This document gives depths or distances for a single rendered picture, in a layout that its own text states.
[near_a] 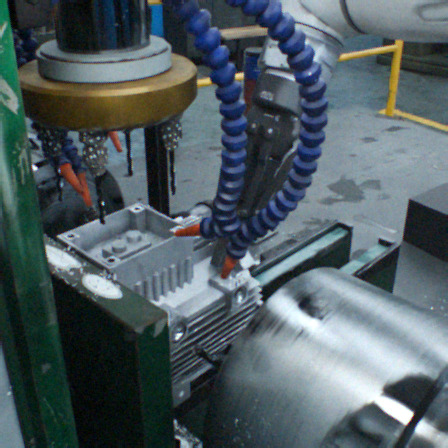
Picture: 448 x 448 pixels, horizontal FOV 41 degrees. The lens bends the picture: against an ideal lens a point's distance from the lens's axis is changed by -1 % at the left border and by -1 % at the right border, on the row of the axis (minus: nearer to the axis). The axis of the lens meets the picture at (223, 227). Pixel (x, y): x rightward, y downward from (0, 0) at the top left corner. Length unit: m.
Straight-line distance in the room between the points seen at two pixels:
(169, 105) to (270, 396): 0.27
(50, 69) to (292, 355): 0.33
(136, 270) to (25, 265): 0.27
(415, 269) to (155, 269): 0.76
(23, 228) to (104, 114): 0.18
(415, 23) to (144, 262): 0.37
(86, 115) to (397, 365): 0.33
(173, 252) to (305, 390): 0.26
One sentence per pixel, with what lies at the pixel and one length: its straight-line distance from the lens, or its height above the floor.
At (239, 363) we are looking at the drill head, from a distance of 0.54.
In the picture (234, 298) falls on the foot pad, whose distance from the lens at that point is 0.73.
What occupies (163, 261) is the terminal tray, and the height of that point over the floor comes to 1.12.
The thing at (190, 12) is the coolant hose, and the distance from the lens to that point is 0.47.
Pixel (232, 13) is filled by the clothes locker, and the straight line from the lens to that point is 6.40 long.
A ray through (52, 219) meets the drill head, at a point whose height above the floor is 1.08.
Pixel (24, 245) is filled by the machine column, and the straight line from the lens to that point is 0.40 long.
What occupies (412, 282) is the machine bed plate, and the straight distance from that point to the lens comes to 1.28.
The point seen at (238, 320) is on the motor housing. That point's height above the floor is 1.02.
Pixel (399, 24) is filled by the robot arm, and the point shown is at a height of 1.37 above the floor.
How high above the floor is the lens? 1.48
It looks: 28 degrees down
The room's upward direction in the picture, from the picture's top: straight up
